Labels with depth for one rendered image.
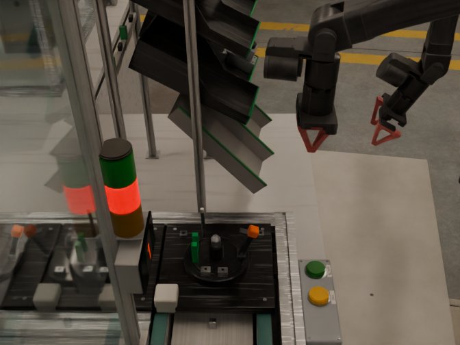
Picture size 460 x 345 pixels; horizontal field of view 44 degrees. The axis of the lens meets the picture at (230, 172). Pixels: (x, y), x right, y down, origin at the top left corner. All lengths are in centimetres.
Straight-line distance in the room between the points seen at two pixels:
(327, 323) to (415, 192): 60
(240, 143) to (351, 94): 232
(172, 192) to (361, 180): 53
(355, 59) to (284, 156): 247
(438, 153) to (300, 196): 182
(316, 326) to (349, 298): 20
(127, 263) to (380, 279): 69
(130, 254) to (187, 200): 67
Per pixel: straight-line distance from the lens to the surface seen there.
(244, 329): 120
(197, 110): 122
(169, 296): 116
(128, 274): 91
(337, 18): 93
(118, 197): 84
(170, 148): 174
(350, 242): 146
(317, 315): 117
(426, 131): 346
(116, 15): 264
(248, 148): 145
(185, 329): 120
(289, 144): 175
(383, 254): 145
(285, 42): 99
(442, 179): 313
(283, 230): 133
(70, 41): 73
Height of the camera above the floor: 189
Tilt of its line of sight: 39 degrees down
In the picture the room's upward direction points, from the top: 1 degrees counter-clockwise
